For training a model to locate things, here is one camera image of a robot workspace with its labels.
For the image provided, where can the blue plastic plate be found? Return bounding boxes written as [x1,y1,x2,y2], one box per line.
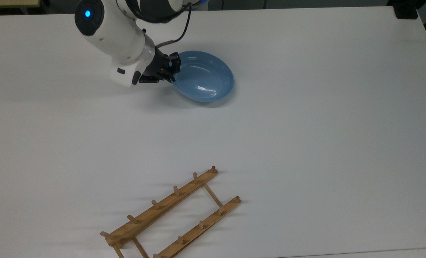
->
[171,51,235,104]

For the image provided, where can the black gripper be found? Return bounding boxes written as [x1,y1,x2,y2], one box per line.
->
[138,48,182,85]

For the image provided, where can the wooden plate rack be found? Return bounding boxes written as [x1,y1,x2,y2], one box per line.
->
[100,165,242,258]

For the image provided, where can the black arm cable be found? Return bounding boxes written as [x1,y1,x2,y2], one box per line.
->
[155,1,193,49]

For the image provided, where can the black pole with base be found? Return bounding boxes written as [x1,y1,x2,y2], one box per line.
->
[393,0,420,20]

